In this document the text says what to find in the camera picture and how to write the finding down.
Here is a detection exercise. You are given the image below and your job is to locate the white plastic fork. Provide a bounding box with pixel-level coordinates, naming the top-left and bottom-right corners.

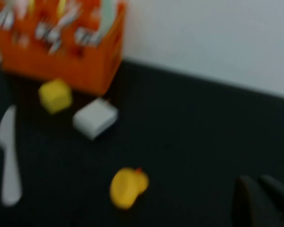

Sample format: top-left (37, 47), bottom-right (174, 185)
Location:
top-left (48, 4), bottom-right (80, 55)

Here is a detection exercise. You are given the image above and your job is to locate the paper label for knives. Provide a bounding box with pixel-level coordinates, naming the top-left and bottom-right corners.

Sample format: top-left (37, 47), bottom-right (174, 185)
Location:
top-left (74, 27), bottom-right (102, 45)

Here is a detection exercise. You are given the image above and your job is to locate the yellow rubber duck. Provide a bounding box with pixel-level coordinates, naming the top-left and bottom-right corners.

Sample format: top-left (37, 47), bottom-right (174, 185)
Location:
top-left (110, 167), bottom-right (150, 210)

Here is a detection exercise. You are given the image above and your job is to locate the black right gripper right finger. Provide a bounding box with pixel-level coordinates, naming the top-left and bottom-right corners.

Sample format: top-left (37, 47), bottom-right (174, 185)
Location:
top-left (257, 175), bottom-right (284, 215)

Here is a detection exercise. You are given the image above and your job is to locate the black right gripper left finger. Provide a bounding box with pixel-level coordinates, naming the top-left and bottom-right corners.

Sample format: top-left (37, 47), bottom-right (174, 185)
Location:
top-left (231, 175), bottom-right (284, 227)

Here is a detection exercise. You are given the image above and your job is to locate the white usb charger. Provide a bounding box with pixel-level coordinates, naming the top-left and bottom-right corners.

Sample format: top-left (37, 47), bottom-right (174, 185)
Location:
top-left (72, 98), bottom-right (119, 140)

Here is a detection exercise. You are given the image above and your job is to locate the yellow cube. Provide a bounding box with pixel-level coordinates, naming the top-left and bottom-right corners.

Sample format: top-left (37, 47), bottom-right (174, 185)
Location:
top-left (38, 79), bottom-right (73, 114)

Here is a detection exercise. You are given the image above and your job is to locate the paper label for forks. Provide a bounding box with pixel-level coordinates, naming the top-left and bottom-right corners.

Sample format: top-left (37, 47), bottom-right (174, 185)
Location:
top-left (35, 22), bottom-right (62, 42)

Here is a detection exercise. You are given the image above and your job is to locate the orange cutlery holder crate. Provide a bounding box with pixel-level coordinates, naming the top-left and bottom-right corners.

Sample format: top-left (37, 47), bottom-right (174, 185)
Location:
top-left (0, 0), bottom-right (127, 95)

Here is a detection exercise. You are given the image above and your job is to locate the paper label for spoons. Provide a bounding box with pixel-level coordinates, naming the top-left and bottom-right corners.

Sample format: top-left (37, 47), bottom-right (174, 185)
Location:
top-left (0, 9), bottom-right (15, 30)

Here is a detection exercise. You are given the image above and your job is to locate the grey white plastic knife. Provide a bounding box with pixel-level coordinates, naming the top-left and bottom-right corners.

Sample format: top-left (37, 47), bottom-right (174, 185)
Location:
top-left (0, 105), bottom-right (23, 206)

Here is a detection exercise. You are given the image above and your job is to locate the pale green plastic knife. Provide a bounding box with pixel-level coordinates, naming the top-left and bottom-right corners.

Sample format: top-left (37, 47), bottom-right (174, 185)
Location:
top-left (98, 0), bottom-right (119, 38)

